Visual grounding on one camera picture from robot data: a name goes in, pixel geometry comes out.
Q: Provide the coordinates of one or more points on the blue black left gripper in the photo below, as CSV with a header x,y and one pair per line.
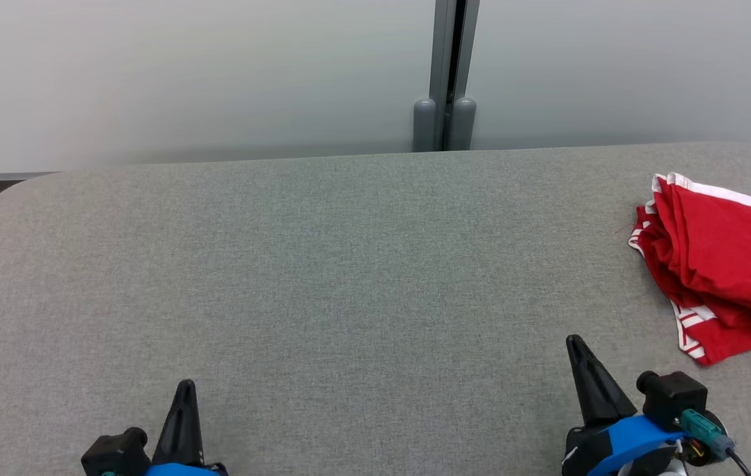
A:
x,y
184,470

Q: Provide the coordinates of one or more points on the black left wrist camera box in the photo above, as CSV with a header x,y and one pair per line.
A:
x,y
114,453

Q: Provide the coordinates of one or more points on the grey metal wall partition post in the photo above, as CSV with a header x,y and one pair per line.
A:
x,y
448,66

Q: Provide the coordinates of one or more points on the red white basketball shorts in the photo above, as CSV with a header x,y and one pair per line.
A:
x,y
726,251

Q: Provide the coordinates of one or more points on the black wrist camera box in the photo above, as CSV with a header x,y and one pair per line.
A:
x,y
114,453
673,400

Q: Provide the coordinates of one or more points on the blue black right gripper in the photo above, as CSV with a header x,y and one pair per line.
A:
x,y
613,443

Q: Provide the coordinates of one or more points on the red white basketball jersey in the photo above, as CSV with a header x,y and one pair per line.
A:
x,y
732,340

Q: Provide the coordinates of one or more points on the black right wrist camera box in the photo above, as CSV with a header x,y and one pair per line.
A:
x,y
673,400

